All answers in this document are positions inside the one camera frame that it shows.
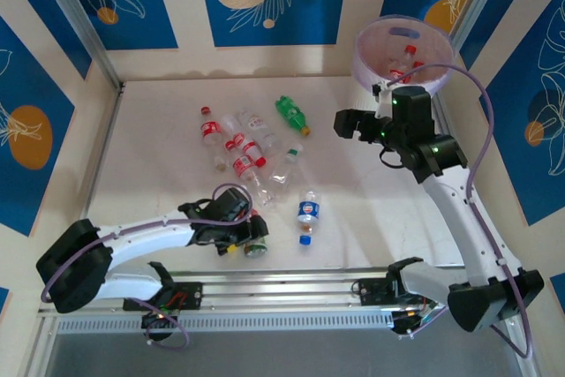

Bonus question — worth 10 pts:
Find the green plastic bottle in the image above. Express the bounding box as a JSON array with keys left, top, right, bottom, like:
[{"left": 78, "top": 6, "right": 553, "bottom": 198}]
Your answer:
[{"left": 243, "top": 238, "right": 269, "bottom": 260}]

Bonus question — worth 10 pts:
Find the red label plastic bottle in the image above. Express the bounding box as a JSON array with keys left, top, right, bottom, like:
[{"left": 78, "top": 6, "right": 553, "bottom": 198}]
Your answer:
[{"left": 387, "top": 57, "right": 410, "bottom": 83}]

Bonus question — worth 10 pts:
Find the clear bottle with white cap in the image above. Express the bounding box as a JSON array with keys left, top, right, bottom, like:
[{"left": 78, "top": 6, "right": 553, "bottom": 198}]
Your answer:
[{"left": 267, "top": 142, "right": 305, "bottom": 198}]

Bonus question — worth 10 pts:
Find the clear bottle red label cap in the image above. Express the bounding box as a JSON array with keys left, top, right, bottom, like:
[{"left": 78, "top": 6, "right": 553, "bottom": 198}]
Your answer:
[{"left": 220, "top": 114, "right": 267, "bottom": 169}]

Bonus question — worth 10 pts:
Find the Coca-Cola bottle with brown residue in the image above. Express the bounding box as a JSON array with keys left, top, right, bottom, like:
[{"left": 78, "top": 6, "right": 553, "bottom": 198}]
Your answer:
[{"left": 199, "top": 105, "right": 228, "bottom": 174}]

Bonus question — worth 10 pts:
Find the white ribbed plastic bin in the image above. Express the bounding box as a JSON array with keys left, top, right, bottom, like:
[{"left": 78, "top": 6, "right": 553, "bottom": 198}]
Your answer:
[{"left": 354, "top": 14, "right": 461, "bottom": 96}]

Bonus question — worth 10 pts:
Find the Pepsi bottle with blue cap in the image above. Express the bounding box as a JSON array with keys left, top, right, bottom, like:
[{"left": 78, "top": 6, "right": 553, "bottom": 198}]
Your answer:
[{"left": 296, "top": 189, "right": 322, "bottom": 247}]

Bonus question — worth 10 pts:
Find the green bottle with yellow cap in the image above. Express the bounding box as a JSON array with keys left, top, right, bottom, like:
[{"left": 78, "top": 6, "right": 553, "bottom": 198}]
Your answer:
[{"left": 275, "top": 95, "right": 313, "bottom": 137}]

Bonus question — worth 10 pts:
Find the clear bottle with white label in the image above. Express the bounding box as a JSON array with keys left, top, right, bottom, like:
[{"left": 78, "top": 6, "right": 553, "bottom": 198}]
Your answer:
[{"left": 237, "top": 109, "right": 283, "bottom": 155}]

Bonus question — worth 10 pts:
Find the black base controller box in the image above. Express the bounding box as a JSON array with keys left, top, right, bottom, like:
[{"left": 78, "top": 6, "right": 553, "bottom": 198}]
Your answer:
[
  {"left": 139, "top": 310, "right": 178, "bottom": 343},
  {"left": 390, "top": 299, "right": 448, "bottom": 339}
]

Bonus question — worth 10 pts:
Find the aluminium table edge bar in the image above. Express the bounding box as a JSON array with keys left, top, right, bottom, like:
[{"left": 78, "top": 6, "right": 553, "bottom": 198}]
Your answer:
[{"left": 37, "top": 85, "right": 127, "bottom": 314}]

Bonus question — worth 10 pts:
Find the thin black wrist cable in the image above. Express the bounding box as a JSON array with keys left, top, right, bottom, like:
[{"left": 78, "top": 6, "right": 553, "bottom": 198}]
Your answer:
[{"left": 377, "top": 147, "right": 406, "bottom": 170}]

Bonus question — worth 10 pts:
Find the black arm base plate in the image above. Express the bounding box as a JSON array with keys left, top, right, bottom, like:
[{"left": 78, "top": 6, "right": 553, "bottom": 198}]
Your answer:
[
  {"left": 358, "top": 277, "right": 398, "bottom": 307},
  {"left": 122, "top": 282, "right": 204, "bottom": 313}
]

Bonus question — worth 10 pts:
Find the aluminium mounting rail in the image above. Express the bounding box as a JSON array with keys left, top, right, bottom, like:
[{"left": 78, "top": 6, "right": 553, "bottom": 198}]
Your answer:
[{"left": 37, "top": 267, "right": 524, "bottom": 338}]

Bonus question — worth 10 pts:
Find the slotted grey cable duct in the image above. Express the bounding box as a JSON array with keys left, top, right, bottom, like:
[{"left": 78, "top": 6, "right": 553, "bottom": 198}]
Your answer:
[{"left": 55, "top": 311, "right": 396, "bottom": 335}]

